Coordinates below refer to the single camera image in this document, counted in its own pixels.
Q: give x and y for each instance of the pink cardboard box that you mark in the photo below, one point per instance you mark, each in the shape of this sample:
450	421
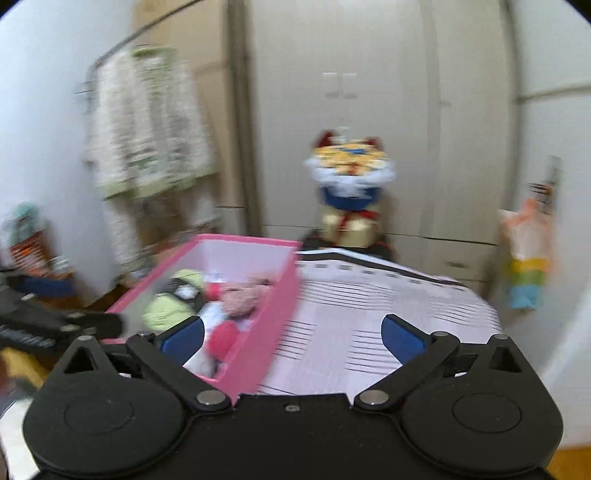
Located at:
272	323

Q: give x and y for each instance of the light wooden board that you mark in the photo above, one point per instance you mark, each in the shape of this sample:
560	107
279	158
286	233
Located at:
207	46

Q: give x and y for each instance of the white plush sheep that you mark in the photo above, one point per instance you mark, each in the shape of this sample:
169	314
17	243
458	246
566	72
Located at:
201	364

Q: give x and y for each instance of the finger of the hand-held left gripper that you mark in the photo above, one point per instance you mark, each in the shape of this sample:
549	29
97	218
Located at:
94	324

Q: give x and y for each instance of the yellow blue flower bouquet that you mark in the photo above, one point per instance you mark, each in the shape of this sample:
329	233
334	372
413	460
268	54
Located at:
351	194

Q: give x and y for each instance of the pink pompom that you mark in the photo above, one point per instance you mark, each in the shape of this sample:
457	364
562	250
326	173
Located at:
224	339

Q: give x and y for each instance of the cream green knitted robe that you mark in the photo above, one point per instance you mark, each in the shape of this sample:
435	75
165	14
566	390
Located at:
147	129

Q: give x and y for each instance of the colourful paper gift bag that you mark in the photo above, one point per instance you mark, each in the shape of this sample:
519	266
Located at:
526	272

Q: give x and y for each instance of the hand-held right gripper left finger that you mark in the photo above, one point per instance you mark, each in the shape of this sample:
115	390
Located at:
184	340

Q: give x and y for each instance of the white plastic bag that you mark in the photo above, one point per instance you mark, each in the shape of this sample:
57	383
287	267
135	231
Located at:
25	217

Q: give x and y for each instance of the pink scrunchie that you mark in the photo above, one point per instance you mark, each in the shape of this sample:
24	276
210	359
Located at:
242	297

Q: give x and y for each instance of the green yarn ball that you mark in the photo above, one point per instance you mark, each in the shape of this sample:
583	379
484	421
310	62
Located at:
159	311

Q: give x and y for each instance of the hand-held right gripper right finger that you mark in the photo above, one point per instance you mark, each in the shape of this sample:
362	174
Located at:
404	340

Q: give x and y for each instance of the black clothes rack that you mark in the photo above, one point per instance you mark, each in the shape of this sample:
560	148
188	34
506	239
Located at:
240	138

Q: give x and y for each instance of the beige wardrobe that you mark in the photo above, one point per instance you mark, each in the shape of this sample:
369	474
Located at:
369	46

